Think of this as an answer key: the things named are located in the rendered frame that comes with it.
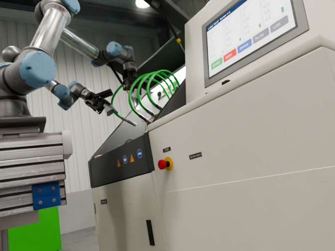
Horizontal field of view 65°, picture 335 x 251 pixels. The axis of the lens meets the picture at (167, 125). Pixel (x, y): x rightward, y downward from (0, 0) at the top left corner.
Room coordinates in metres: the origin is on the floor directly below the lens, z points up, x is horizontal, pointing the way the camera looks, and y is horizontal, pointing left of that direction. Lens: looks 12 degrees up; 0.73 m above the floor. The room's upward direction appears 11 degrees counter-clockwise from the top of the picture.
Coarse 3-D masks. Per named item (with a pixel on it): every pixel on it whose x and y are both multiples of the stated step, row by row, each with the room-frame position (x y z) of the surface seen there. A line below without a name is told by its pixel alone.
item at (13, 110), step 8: (0, 96) 0.87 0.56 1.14; (8, 96) 0.88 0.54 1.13; (16, 96) 0.89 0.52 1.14; (0, 104) 0.87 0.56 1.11; (8, 104) 0.87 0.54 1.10; (16, 104) 0.89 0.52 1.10; (24, 104) 0.92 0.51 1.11; (0, 112) 0.86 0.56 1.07; (8, 112) 0.86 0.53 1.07; (16, 112) 0.88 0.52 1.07; (24, 112) 0.92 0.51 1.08
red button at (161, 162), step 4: (160, 160) 0.97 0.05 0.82; (164, 160) 0.96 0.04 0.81; (168, 160) 0.98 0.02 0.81; (160, 164) 0.96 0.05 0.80; (164, 164) 0.95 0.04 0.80; (168, 164) 0.97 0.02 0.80; (172, 164) 0.97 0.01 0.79; (160, 168) 0.97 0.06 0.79; (164, 168) 0.96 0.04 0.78; (168, 168) 0.99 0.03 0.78
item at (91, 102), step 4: (92, 92) 1.52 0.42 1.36; (88, 96) 1.50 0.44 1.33; (92, 96) 1.53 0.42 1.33; (88, 100) 1.51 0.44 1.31; (92, 100) 1.52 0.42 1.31; (96, 100) 1.50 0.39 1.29; (100, 100) 1.50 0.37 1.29; (88, 104) 1.53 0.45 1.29; (92, 104) 1.49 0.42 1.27; (96, 104) 1.50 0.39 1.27; (100, 104) 1.49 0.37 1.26; (92, 108) 1.53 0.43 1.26; (96, 108) 1.48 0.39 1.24; (100, 108) 1.52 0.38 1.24; (104, 108) 1.55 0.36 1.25; (96, 112) 1.55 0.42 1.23; (100, 112) 1.55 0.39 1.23
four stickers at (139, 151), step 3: (138, 150) 1.14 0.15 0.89; (141, 150) 1.12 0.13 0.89; (132, 153) 1.18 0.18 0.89; (138, 153) 1.14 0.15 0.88; (141, 153) 1.12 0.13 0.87; (123, 156) 1.25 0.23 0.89; (126, 156) 1.23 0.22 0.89; (132, 156) 1.18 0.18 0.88; (138, 156) 1.15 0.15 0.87; (141, 156) 1.13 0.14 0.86; (117, 159) 1.30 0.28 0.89; (123, 159) 1.25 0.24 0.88; (126, 159) 1.23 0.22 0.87; (132, 159) 1.19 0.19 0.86; (117, 162) 1.30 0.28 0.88; (120, 162) 1.28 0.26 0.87; (126, 162) 1.23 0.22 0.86; (117, 165) 1.31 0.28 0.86; (120, 165) 1.28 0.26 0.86
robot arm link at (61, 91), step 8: (8, 48) 1.33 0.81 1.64; (16, 48) 1.35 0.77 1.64; (8, 56) 1.33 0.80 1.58; (16, 56) 1.32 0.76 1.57; (56, 80) 1.39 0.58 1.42; (48, 88) 1.38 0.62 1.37; (56, 88) 1.35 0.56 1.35; (64, 88) 1.36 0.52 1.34; (56, 96) 1.40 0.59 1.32; (64, 96) 1.38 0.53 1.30
